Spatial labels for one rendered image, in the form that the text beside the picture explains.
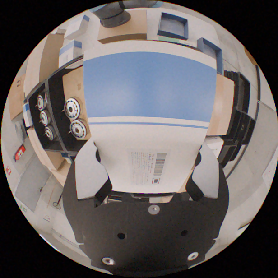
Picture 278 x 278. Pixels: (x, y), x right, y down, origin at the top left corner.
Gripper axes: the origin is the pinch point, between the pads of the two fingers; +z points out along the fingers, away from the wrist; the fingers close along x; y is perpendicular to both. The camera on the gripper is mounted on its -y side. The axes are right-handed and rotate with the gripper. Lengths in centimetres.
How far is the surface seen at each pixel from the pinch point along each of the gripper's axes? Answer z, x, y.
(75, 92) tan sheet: 27.8, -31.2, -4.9
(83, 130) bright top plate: 24.8, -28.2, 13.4
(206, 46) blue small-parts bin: 41, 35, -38
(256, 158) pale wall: 49, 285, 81
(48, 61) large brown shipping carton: 28, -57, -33
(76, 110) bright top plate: 24.9, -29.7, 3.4
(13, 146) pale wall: 12, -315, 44
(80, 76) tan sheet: 27.9, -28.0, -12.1
